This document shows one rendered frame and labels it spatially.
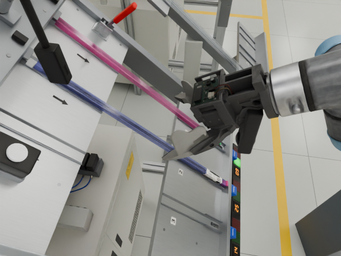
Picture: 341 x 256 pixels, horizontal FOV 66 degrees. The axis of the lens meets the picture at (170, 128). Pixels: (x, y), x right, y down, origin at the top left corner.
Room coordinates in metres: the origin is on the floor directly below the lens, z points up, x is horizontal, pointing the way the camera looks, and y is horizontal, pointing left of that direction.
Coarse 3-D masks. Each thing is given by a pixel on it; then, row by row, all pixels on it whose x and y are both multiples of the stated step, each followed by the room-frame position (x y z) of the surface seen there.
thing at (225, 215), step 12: (228, 144) 0.40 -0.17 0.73; (228, 156) 0.36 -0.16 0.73; (228, 168) 0.32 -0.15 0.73; (228, 180) 0.29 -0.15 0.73; (228, 192) 0.25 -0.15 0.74; (228, 204) 0.22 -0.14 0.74; (228, 216) 0.19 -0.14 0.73; (228, 228) 0.17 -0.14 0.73; (228, 240) 0.14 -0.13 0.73; (228, 252) 0.12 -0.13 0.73
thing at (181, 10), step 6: (168, 0) 0.68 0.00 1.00; (174, 0) 0.68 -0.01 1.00; (174, 6) 0.68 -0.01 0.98; (180, 6) 0.68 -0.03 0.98; (180, 12) 0.67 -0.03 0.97; (186, 12) 0.68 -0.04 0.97; (186, 18) 0.67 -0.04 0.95; (192, 18) 0.67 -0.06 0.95; (192, 24) 0.67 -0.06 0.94; (198, 24) 0.67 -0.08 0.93; (198, 30) 0.66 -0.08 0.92; (204, 30) 0.67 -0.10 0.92; (204, 36) 0.66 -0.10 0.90; (210, 36) 0.67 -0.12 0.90; (210, 42) 0.66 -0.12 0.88; (216, 42) 0.66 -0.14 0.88; (216, 48) 0.65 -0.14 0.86; (222, 48) 0.66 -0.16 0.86; (222, 54) 0.65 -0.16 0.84; (228, 54) 0.66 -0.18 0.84; (228, 60) 0.65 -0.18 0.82; (234, 60) 0.65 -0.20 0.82; (234, 66) 0.64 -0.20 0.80; (240, 66) 0.65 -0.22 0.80
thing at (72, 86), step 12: (60, 84) 0.33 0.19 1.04; (72, 84) 0.33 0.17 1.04; (84, 96) 0.32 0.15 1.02; (108, 108) 0.32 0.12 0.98; (120, 120) 0.31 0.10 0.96; (132, 120) 0.32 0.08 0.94; (144, 132) 0.31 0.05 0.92; (156, 144) 0.30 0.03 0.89; (168, 144) 0.31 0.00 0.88; (204, 168) 0.29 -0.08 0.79
